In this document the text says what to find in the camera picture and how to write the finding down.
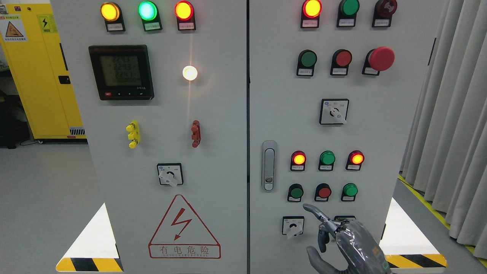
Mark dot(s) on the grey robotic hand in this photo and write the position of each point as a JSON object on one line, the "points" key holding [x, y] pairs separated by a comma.
{"points": [[355, 242]]}

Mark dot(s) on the green push button lower right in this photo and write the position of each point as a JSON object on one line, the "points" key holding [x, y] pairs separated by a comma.
{"points": [[349, 192]]}

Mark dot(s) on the red stop push button lower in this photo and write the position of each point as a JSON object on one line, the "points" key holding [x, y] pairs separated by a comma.
{"points": [[322, 193]]}

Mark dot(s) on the green start push button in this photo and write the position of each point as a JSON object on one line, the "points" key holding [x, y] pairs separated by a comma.
{"points": [[295, 193]]}

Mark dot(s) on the red mushroom emergency stop button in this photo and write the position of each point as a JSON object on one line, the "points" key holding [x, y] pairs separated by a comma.
{"points": [[377, 60]]}

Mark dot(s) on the red push button upper right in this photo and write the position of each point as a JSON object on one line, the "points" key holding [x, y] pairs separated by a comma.
{"points": [[341, 60]]}

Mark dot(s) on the green push button upper right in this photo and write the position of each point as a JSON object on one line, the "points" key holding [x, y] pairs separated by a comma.
{"points": [[306, 63]]}

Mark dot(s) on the red indicator light middle right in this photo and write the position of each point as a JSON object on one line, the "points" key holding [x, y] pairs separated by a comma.
{"points": [[355, 160]]}

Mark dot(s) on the red indicator light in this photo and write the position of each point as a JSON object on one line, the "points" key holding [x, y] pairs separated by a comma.
{"points": [[185, 15], [355, 160], [298, 161]]}

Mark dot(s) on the green indicator light middle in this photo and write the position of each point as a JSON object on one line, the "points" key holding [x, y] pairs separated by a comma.
{"points": [[326, 161]]}

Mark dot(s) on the green indicator light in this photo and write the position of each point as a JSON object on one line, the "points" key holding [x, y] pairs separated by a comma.
{"points": [[347, 12], [150, 16], [326, 161]]}

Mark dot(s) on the red indicator light middle left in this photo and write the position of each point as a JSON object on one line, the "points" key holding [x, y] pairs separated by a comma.
{"points": [[298, 161]]}

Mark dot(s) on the grey curtain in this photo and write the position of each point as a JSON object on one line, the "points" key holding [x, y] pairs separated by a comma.
{"points": [[446, 153]]}

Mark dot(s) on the red electrical hazard warning sticker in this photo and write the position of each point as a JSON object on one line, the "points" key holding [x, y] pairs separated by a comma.
{"points": [[182, 234]]}

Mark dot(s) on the grey electrical control cabinet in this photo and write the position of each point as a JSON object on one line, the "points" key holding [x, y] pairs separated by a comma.
{"points": [[247, 93]]}

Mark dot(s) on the red terminal connector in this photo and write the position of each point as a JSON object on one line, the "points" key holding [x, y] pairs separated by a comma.
{"points": [[196, 133]]}

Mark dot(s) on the green indicator light top right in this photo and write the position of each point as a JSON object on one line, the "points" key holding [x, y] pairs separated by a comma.
{"points": [[347, 12]]}

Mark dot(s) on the dark red buzzer top right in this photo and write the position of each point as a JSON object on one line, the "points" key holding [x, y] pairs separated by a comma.
{"points": [[383, 12]]}

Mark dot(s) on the white lit indicator light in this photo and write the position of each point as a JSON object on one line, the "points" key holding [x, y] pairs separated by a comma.
{"points": [[190, 73]]}

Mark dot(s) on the red lit indicator top right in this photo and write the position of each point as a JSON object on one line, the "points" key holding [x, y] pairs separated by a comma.
{"points": [[310, 14]]}

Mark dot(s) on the yellow terminal connector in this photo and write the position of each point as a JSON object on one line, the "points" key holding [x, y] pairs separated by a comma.
{"points": [[134, 134]]}

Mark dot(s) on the black digital power meter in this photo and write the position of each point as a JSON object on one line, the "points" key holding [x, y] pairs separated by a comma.
{"points": [[122, 72]]}

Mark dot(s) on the red indicator light top left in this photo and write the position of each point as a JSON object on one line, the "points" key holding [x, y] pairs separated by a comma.
{"points": [[185, 15]]}

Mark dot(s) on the green indicator light top left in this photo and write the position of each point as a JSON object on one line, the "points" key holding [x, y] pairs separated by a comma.
{"points": [[150, 16]]}

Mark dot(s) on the yellow indicator light top left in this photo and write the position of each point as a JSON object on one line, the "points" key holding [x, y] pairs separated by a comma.
{"points": [[113, 17]]}

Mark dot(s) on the yellow safety storage cabinet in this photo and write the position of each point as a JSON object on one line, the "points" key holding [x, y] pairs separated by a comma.
{"points": [[30, 39]]}

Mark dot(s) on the black key switch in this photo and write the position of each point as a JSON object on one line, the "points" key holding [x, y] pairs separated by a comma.
{"points": [[341, 218]]}

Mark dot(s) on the lower rotary selector switch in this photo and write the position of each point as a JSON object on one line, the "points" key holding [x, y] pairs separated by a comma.
{"points": [[292, 226]]}

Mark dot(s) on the silver cabinet door handle lock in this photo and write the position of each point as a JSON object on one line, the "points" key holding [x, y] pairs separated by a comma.
{"points": [[268, 149]]}

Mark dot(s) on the upper right rotary selector switch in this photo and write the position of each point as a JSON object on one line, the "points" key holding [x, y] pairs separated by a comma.
{"points": [[333, 111]]}

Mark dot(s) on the left door rotary selector switch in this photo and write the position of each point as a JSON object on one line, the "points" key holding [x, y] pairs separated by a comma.
{"points": [[170, 174]]}

